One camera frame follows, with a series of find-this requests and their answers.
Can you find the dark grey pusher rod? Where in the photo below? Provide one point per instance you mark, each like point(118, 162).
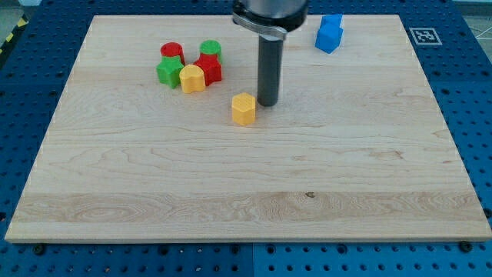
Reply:
point(269, 69)

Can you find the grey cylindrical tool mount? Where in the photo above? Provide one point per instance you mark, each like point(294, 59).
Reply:
point(270, 18)

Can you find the yellow hexagon block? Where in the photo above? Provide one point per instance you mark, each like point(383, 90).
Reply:
point(243, 108)

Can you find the yellow heart block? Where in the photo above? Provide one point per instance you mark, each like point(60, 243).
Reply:
point(192, 79)

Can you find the blue rear block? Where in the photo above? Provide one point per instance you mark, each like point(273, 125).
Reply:
point(331, 20)

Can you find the blue block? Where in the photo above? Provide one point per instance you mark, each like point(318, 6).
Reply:
point(331, 20)
point(328, 38)

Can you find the blue front block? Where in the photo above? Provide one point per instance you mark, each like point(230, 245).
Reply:
point(328, 38)

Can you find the red star block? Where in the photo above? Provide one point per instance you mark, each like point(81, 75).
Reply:
point(211, 67)

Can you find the green cylinder block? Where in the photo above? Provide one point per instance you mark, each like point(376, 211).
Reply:
point(211, 47)

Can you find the red cylinder block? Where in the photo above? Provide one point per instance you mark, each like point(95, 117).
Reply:
point(172, 49)

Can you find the green star block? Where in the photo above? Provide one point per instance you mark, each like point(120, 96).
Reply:
point(168, 70)

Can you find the light wooden board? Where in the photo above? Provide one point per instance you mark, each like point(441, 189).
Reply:
point(356, 149)

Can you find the white fiducial marker tag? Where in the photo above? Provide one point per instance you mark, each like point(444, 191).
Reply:
point(425, 36)

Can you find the black right board screw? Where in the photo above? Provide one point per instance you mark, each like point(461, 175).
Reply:
point(465, 246)

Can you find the black board screw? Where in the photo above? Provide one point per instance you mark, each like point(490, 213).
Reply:
point(465, 246)
point(38, 249)

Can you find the black left board screw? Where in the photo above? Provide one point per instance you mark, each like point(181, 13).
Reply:
point(38, 249)

